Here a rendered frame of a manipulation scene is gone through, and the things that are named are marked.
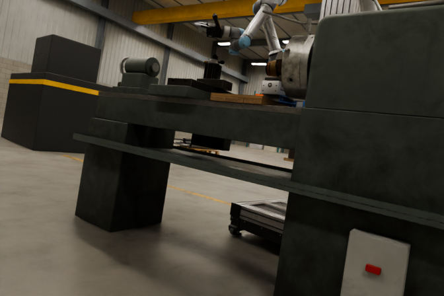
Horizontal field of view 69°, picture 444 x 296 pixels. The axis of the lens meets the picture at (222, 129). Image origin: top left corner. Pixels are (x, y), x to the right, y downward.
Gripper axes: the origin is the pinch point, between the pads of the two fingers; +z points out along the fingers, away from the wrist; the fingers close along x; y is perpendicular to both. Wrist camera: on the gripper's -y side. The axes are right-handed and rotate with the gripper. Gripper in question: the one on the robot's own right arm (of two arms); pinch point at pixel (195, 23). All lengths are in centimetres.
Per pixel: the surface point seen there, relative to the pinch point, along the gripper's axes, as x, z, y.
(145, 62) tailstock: -26.7, 30.5, 22.0
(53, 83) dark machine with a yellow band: 237, 197, 224
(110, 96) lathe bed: -38, 51, 45
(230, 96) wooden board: -91, -17, 0
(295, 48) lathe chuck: -90, -41, -30
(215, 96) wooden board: -86, -10, 4
